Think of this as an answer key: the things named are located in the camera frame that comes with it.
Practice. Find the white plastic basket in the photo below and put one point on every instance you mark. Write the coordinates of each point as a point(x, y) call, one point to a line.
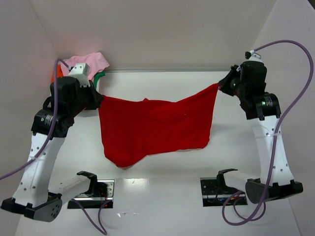
point(96, 83)

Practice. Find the pink t shirt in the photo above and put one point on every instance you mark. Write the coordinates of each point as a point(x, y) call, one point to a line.
point(96, 62)

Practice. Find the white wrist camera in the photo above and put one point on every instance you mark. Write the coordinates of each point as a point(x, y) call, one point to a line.
point(80, 72)
point(253, 56)

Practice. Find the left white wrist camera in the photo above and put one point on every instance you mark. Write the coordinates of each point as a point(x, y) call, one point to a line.
point(80, 72)

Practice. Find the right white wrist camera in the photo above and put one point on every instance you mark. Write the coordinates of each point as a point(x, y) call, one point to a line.
point(253, 56)

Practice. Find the red t shirt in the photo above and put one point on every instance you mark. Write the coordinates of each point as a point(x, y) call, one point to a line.
point(132, 130)

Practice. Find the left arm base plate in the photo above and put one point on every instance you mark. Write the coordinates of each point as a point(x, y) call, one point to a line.
point(104, 192)

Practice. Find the green t shirt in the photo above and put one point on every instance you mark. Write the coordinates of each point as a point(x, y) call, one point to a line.
point(100, 74)

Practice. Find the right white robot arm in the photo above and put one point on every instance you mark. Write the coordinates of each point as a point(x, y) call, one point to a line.
point(262, 109)

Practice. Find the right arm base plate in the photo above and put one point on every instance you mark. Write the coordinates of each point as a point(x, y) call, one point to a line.
point(212, 194)

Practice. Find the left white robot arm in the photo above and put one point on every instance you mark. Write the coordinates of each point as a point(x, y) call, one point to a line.
point(33, 197)

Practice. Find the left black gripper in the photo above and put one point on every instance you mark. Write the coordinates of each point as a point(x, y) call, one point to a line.
point(94, 97)

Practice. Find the orange t shirt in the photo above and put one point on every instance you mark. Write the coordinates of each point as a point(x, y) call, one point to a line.
point(59, 73)

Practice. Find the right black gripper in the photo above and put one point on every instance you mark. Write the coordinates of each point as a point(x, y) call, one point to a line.
point(228, 83)

